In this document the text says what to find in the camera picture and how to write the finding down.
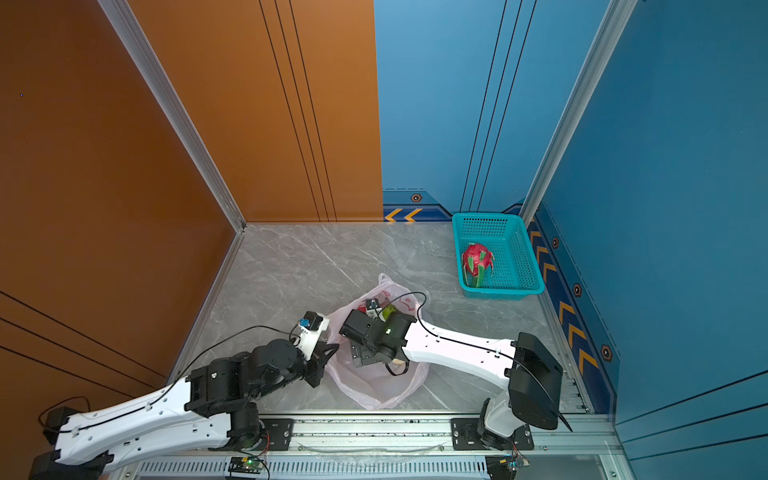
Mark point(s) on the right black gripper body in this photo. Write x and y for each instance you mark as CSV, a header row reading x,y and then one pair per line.
x,y
365,356

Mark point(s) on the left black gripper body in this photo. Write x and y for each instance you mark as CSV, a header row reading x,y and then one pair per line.
x,y
311,370

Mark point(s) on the pink plastic bag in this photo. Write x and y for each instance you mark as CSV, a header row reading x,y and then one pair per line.
x,y
372,387

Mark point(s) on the red dragon fruit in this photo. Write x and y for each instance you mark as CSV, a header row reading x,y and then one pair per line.
x,y
476,261

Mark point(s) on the teal plastic mesh basket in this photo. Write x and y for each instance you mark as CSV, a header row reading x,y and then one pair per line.
x,y
516,272

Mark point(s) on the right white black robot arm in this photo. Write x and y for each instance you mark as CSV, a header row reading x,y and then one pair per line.
x,y
529,376

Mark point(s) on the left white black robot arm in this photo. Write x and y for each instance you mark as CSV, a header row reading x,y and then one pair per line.
x,y
213,408

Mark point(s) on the green apple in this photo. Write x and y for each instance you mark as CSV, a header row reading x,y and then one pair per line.
x,y
387,312

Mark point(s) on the left green circuit board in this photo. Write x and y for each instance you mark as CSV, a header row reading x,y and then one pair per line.
x,y
247,467

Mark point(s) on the right small circuit board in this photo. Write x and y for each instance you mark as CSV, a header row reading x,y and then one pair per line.
x,y
505,467

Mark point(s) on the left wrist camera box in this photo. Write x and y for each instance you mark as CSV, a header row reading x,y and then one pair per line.
x,y
311,328

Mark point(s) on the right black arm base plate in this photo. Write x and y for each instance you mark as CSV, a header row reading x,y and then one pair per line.
x,y
468,434

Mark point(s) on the aluminium front rail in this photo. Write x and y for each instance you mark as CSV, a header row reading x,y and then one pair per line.
x,y
404,445

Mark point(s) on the left aluminium corner post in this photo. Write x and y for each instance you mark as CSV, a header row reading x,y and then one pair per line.
x,y
126,25

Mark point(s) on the aluminium corner post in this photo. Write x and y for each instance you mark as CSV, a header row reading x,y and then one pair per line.
x,y
126,25
606,39

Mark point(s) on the right aluminium corner post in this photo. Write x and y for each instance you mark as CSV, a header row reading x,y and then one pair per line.
x,y
606,39

